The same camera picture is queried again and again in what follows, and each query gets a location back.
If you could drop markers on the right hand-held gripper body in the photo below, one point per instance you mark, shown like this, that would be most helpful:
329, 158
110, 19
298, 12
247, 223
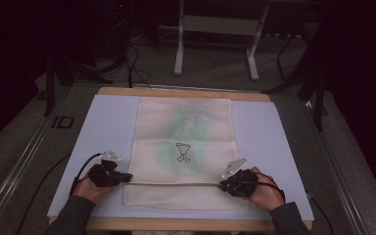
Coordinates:
241, 182

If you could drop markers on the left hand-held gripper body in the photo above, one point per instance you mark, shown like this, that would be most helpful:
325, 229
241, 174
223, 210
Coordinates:
106, 174

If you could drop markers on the white mesh cloth green print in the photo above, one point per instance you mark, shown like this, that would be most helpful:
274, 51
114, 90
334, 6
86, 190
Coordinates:
186, 124

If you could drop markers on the person's left hand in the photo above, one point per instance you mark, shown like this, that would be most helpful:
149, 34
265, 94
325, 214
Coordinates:
89, 191

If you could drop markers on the person's right hand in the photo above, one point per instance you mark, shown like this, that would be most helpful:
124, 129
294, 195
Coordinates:
267, 192

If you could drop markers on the pale blue table mat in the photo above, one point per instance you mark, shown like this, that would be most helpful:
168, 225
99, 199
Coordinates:
111, 120

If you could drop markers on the wooden table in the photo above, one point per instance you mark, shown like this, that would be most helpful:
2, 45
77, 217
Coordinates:
182, 94

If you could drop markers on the black metal stand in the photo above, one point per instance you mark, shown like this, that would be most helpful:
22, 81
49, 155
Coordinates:
310, 75
65, 71

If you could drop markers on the white metal stand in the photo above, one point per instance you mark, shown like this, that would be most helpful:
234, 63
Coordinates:
220, 26

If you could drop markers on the aluminium floor rail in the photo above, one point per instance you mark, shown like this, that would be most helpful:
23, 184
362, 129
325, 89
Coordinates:
342, 176
16, 169

